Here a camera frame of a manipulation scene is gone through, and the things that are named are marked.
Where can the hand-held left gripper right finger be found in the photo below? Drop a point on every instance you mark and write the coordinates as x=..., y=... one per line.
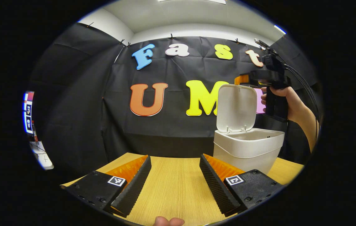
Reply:
x=217, y=188

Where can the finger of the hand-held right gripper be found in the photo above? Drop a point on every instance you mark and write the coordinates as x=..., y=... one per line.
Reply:
x=243, y=80

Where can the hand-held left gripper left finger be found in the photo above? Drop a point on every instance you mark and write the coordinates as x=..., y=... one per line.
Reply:
x=134, y=188

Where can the white desktop garbage bin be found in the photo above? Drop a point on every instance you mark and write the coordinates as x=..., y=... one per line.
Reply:
x=247, y=147

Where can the wooden desktop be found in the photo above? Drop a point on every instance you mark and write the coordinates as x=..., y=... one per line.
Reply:
x=178, y=188

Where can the small ceiling light strip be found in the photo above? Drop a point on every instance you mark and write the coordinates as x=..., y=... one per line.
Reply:
x=279, y=29

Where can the ceiling light panel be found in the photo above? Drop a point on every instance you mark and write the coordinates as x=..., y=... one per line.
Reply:
x=193, y=1

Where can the white side table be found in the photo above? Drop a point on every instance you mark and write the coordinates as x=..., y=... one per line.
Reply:
x=44, y=160

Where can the black backdrop cloth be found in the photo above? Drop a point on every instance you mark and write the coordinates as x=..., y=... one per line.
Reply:
x=71, y=94

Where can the computer monitor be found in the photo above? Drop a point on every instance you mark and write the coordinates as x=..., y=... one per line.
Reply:
x=28, y=113

